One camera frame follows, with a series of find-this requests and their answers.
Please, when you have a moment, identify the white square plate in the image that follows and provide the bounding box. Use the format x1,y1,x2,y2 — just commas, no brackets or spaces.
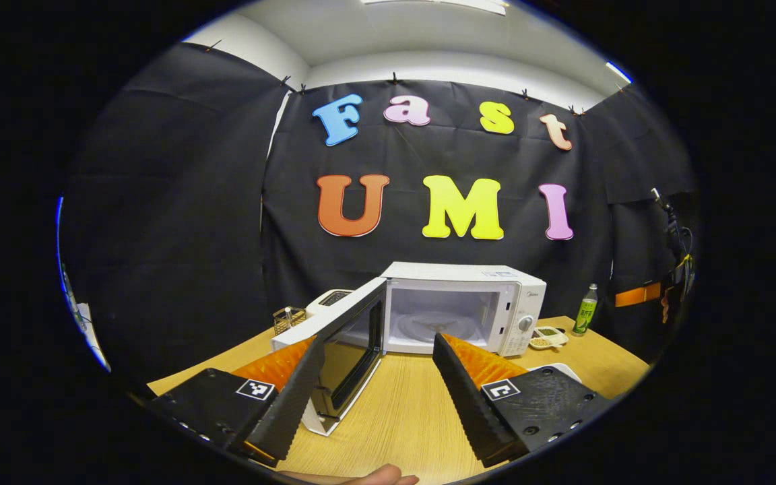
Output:
529,364,583,385

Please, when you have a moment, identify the glass microwave turntable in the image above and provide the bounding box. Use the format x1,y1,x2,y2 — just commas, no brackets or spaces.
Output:
398,311,480,344

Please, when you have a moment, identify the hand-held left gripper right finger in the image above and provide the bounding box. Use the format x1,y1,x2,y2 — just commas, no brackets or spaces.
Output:
432,332,612,469

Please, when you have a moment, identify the green label drink bottle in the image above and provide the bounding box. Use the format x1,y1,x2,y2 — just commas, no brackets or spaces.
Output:
572,284,599,336

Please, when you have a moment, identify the white divided snack dish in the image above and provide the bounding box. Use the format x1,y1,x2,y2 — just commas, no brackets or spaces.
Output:
529,327,569,351

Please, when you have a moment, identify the small wire basket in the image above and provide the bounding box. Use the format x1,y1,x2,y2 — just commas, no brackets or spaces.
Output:
272,306,308,336

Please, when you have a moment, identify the white toaster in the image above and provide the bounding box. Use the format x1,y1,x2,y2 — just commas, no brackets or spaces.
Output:
305,290,355,317

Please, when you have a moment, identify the large ceiling light panel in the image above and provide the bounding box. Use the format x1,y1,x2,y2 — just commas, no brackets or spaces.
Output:
361,0,507,15

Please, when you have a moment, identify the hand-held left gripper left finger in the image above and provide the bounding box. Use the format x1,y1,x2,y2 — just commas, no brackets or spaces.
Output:
149,335,327,467

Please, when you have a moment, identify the white microwave oven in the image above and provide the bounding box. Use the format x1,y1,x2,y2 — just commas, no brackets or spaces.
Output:
270,261,547,437

